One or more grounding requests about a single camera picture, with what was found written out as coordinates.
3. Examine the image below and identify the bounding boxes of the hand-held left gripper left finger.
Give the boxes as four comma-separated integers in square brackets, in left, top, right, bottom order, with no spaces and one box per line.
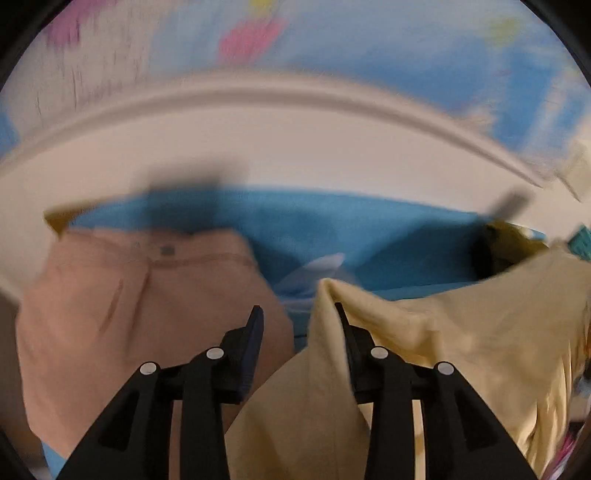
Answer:
[55,305,265,480]

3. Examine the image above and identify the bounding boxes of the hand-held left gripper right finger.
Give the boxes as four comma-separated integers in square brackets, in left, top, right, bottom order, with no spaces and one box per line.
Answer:
[333,302,539,480]

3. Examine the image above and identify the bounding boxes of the pale yellow garment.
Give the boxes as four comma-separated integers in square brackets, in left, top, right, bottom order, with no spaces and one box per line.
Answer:
[225,249,591,480]

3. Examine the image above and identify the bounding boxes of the blue blanket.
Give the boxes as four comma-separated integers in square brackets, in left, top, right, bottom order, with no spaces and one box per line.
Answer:
[41,187,550,476]

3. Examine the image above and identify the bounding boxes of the pink pants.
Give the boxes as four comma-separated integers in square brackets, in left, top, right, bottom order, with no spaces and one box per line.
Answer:
[16,228,296,462]

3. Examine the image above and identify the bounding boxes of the olive green garment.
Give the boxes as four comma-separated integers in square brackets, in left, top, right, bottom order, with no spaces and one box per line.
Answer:
[482,222,550,275]

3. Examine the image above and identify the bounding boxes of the wall map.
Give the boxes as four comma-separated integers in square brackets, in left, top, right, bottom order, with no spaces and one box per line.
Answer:
[0,0,587,160]

